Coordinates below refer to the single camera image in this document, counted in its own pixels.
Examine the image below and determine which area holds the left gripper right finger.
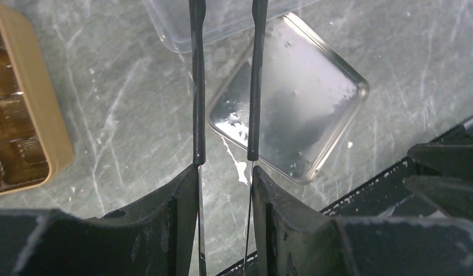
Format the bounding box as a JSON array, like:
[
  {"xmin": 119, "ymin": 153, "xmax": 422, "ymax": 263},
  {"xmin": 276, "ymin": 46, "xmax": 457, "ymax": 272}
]
[{"xmin": 251, "ymin": 166, "xmax": 473, "ymax": 275}]

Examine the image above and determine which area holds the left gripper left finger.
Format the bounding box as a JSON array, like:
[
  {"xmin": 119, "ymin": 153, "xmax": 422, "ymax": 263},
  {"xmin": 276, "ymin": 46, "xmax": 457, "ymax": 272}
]
[{"xmin": 0, "ymin": 166, "xmax": 199, "ymax": 275}]

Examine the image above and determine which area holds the gold chocolate box tray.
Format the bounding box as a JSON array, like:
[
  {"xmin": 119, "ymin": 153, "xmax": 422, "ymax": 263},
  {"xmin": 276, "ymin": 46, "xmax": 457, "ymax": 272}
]
[{"xmin": 0, "ymin": 1, "xmax": 75, "ymax": 195}]

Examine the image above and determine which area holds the square silver metal lid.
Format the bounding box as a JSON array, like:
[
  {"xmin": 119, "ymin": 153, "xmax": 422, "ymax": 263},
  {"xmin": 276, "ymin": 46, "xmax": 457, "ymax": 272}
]
[{"xmin": 208, "ymin": 12, "xmax": 370, "ymax": 186}]

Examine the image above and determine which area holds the clear plastic tray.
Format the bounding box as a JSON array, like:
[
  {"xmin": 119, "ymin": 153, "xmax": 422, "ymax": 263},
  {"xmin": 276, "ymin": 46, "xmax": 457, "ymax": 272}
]
[{"xmin": 143, "ymin": 0, "xmax": 315, "ymax": 53}]

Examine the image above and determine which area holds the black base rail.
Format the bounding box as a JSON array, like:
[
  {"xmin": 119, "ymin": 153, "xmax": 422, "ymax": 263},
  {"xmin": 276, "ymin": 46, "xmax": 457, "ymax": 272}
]
[{"xmin": 215, "ymin": 121, "xmax": 473, "ymax": 276}]

